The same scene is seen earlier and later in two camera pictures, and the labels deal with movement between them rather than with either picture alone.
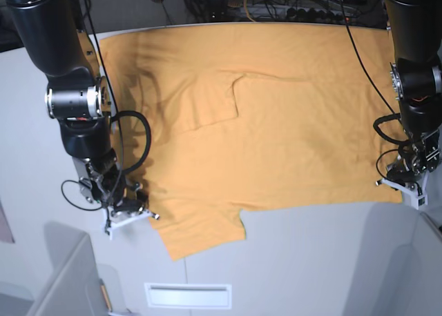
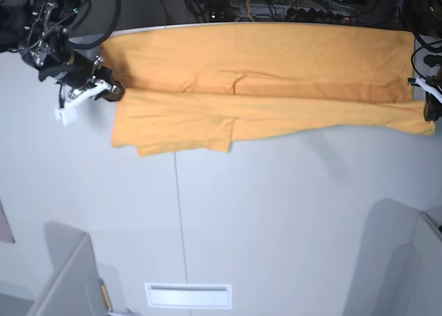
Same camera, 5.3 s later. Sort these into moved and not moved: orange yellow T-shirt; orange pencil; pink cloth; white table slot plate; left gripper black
Moved: orange yellow T-shirt; left gripper black
Not moved: white table slot plate; orange pencil; pink cloth
